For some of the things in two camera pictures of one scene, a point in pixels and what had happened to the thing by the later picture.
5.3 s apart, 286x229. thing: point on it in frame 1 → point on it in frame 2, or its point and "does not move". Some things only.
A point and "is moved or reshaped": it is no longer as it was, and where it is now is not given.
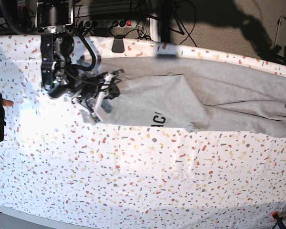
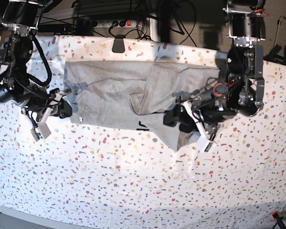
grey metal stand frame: [279, 27] does not move
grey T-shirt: [201, 95] is moved or reshaped
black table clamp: [118, 46] does not move
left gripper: [107, 86] → [53, 105]
